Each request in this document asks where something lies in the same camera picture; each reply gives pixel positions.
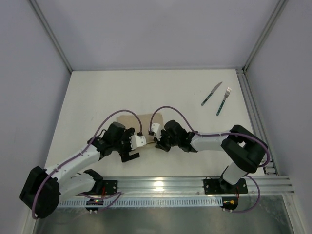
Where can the slotted cable duct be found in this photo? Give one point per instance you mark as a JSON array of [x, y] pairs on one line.
[[148, 202]]

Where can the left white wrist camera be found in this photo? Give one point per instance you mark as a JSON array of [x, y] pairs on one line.
[[137, 141]]

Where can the left controller board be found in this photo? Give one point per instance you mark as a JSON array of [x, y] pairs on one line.
[[93, 205]]

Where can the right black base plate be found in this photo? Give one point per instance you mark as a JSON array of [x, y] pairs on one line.
[[213, 186]]

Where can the controller board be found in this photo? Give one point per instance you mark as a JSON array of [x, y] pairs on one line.
[[93, 205], [229, 204]]

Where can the aluminium frame post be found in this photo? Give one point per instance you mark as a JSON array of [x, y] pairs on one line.
[[51, 35], [272, 20]]

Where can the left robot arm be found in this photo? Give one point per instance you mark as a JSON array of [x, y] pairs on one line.
[[45, 188]]

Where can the right aluminium frame post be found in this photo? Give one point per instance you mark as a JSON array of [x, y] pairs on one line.
[[272, 20]]

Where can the front aluminium rail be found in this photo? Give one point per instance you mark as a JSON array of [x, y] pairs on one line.
[[188, 186]]

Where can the fork with green handle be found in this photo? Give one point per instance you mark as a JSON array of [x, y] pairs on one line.
[[226, 95]]

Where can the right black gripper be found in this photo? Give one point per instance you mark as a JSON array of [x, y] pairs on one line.
[[161, 139]]

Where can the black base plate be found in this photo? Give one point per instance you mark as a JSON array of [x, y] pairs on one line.
[[111, 187], [213, 186]]

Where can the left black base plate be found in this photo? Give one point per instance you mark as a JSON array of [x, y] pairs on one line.
[[111, 187]]

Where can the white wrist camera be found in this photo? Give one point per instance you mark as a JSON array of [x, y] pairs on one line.
[[137, 141], [155, 131]]

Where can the knife with green handle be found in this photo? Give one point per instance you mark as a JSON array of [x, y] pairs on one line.
[[211, 93]]

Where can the right controller board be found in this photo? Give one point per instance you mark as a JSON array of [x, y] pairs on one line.
[[229, 204]]

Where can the right aluminium side rail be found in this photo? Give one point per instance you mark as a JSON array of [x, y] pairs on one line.
[[254, 116]]

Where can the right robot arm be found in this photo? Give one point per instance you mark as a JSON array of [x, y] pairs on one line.
[[244, 149]]

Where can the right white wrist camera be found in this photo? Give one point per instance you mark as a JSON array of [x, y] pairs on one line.
[[155, 131]]

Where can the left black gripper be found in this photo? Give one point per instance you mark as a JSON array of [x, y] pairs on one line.
[[126, 145]]

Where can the beige cloth napkin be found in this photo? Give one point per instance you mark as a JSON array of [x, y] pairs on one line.
[[130, 121]]

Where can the left aluminium frame post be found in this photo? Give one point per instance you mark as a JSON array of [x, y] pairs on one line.
[[51, 35]]

